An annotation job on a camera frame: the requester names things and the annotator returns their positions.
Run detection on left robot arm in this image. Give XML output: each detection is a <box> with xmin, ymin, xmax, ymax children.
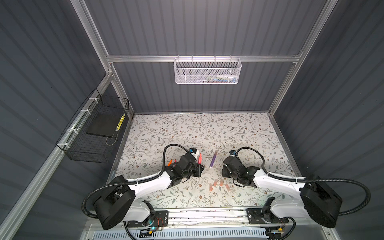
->
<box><xmin>93</xmin><ymin>148</ymin><xmax>205</xmax><ymax>230</ymax></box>

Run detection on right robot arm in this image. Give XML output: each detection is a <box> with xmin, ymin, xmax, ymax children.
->
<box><xmin>222</xmin><ymin>155</ymin><xmax>343</xmax><ymax>228</ymax></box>

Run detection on yellow marker in basket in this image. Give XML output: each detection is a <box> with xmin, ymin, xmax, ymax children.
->
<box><xmin>116</xmin><ymin>114</ymin><xmax>126</xmax><ymax>132</ymax></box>

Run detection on items in white basket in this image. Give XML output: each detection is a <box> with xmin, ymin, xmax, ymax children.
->
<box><xmin>198</xmin><ymin>75</ymin><xmax>238</xmax><ymax>84</ymax></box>

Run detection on black pad in basket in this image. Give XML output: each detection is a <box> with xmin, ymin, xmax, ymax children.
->
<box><xmin>86</xmin><ymin>114</ymin><xmax>122</xmax><ymax>138</ymax></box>

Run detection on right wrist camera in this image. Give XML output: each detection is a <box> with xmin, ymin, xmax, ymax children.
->
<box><xmin>230</xmin><ymin>150</ymin><xmax>238</xmax><ymax>158</ymax></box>

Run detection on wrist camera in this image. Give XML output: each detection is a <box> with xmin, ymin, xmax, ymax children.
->
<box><xmin>189</xmin><ymin>148</ymin><xmax>200</xmax><ymax>162</ymax></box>
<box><xmin>230</xmin><ymin>150</ymin><xmax>238</xmax><ymax>158</ymax></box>

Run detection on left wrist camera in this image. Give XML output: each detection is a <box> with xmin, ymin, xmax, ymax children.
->
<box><xmin>189</xmin><ymin>148</ymin><xmax>200</xmax><ymax>162</ymax></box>

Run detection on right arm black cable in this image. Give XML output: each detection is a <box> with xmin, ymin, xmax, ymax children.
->
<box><xmin>235</xmin><ymin>146</ymin><xmax>372</xmax><ymax>217</ymax></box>

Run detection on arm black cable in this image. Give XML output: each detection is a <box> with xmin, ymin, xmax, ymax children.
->
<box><xmin>81</xmin><ymin>143</ymin><xmax>190</xmax><ymax>219</ymax></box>
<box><xmin>235</xmin><ymin>146</ymin><xmax>372</xmax><ymax>217</ymax></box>

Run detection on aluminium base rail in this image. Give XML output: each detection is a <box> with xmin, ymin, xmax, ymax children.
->
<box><xmin>86</xmin><ymin>206</ymin><xmax>301</xmax><ymax>232</ymax></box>

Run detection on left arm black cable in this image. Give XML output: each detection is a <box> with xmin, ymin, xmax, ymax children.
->
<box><xmin>81</xmin><ymin>143</ymin><xmax>190</xmax><ymax>219</ymax></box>

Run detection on white wire mesh basket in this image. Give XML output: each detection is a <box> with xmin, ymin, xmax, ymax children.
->
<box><xmin>174</xmin><ymin>58</ymin><xmax>242</xmax><ymax>85</ymax></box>

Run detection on black wire basket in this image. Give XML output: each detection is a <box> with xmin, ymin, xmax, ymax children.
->
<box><xmin>57</xmin><ymin>90</ymin><xmax>130</xmax><ymax>164</ymax></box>

